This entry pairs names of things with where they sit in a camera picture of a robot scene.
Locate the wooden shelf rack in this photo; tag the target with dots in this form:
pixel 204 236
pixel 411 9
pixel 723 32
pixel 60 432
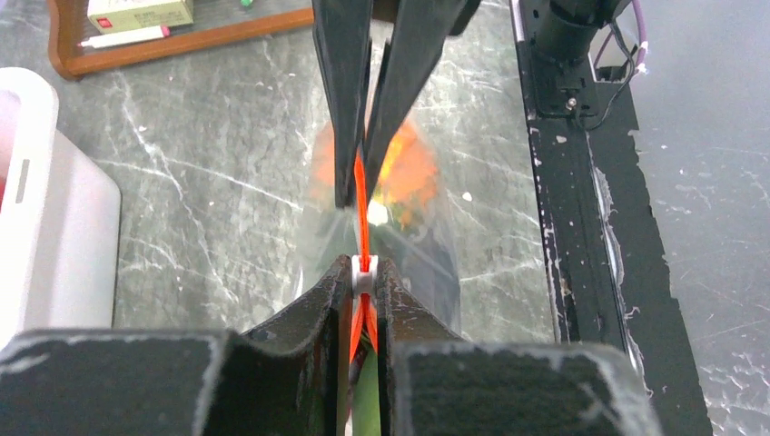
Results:
pixel 215 23

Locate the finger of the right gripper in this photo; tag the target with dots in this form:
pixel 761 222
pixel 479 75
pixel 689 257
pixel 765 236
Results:
pixel 341 34
pixel 420 29

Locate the white marker pen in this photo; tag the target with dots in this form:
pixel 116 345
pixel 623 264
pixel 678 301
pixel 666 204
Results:
pixel 130 37

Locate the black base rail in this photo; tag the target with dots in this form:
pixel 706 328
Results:
pixel 608 280

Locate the clear zip top bag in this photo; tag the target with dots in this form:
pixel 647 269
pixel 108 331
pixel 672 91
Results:
pixel 339 252

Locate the white plastic bin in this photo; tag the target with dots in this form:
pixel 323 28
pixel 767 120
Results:
pixel 60 218

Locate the small white box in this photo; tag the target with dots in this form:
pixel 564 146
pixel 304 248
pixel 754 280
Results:
pixel 112 16

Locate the toy green avocado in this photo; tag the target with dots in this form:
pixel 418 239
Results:
pixel 366 400

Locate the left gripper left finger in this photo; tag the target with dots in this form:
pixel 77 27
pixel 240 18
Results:
pixel 286 376

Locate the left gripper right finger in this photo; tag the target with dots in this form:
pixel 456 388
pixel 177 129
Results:
pixel 432 382

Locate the toy pineapple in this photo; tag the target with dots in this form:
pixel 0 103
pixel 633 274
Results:
pixel 408 185

